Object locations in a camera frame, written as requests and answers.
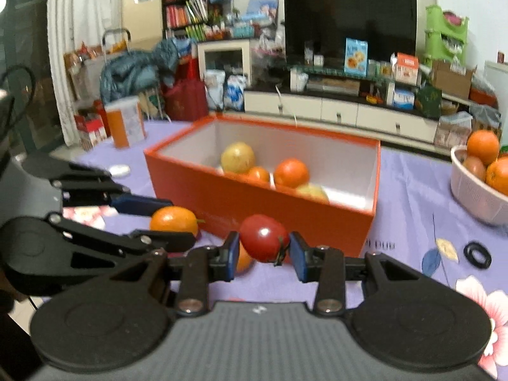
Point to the clear plastic container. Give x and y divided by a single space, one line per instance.
454 121

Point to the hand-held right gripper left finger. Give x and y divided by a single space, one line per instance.
232 258

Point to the white TV stand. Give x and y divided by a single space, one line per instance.
301 107

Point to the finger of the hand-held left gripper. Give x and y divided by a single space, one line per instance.
139 205
174 240

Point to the small orange tangerine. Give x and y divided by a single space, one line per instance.
258 175
244 262
172 220

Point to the black bookshelf with books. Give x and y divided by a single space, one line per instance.
186 12

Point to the orange white carton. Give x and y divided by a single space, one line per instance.
407 69

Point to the blue snack bag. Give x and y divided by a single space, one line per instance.
355 57

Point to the brown cardboard box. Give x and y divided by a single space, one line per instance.
450 81

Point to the black television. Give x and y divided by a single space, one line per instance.
349 16

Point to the blue white box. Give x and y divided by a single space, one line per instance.
403 99

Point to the red tomato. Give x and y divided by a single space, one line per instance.
262 238

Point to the dark green bag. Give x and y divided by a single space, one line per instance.
428 101

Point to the white glass-door cabinet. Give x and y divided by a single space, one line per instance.
224 44

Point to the blue jacket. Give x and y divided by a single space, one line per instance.
127 75

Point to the white colander bowl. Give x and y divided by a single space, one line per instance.
472 198

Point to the purple floral tablecloth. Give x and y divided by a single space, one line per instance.
416 206

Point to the red white box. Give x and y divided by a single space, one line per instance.
91 131

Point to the orange cardboard box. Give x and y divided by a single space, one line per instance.
317 222

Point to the green stacking rack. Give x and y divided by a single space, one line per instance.
434 43

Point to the standing air conditioner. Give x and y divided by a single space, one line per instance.
141 8

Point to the blue picture board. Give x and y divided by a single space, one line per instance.
262 8

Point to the blue white sack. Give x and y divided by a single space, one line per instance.
235 93

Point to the white round disc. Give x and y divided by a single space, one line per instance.
119 170

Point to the brown kiwi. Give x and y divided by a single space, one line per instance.
474 168

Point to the black metal trolley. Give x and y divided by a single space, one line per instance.
115 31

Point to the white curtain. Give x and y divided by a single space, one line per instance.
65 47

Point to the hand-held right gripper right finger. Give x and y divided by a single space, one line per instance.
299 258

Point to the red bag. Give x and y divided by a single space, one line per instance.
186 101

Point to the orange white canister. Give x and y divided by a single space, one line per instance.
125 127

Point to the orange mandarin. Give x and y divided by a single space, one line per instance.
291 172

